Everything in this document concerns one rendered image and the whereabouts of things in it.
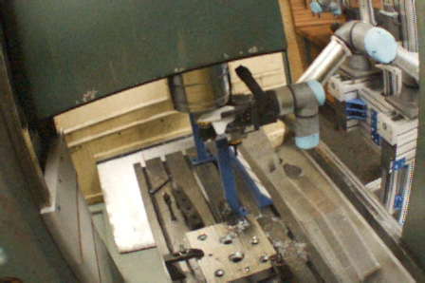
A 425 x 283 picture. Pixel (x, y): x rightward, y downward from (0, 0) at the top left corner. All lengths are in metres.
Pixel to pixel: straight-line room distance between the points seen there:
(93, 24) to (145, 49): 0.15
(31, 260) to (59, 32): 0.51
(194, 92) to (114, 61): 0.23
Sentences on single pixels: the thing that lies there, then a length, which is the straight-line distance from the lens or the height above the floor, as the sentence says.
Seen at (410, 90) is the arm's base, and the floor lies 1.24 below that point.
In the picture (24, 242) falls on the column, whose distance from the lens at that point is 0.86.
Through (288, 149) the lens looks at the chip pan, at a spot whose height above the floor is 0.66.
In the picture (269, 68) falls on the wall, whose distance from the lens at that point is 2.27.
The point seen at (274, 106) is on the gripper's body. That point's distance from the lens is 1.13.
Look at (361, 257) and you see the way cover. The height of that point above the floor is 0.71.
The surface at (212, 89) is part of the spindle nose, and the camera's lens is 1.01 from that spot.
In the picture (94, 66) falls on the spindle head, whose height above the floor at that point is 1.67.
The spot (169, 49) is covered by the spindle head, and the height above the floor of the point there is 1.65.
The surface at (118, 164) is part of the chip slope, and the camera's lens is 2.23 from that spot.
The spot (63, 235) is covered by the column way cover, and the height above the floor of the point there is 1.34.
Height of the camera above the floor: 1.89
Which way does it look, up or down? 28 degrees down
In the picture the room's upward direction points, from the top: 11 degrees counter-clockwise
